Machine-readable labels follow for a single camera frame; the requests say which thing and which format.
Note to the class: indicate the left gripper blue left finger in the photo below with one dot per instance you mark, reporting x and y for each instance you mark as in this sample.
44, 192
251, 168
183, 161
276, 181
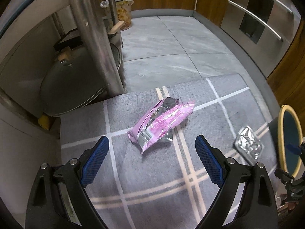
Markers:
92, 159

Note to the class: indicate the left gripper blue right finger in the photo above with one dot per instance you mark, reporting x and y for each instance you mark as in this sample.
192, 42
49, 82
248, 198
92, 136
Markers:
209, 160

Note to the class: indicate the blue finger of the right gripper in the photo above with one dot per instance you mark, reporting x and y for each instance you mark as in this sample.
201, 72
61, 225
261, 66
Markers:
294, 149

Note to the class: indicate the floral trash bin with liner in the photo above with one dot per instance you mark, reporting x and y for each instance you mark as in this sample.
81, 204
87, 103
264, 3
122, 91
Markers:
123, 8

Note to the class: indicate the blue bin with yellow rim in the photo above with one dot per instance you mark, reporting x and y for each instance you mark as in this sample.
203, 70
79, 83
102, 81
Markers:
286, 129

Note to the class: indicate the silver foil blister pack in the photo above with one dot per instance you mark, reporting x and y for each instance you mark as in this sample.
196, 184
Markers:
248, 144

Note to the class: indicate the grey striped towel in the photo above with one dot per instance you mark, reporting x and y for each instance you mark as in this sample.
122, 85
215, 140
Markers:
165, 186

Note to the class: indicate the pink snack wrapper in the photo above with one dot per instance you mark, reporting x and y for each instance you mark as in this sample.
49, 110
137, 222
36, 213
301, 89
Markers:
158, 123

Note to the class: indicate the stainless steel shelf rack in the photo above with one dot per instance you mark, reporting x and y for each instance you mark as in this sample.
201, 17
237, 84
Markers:
57, 56

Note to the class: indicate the stainless steel oven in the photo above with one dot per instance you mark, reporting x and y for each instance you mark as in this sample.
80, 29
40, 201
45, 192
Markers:
265, 29

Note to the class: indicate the black wok with wooden handle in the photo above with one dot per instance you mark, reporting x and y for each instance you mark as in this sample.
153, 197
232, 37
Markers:
75, 38

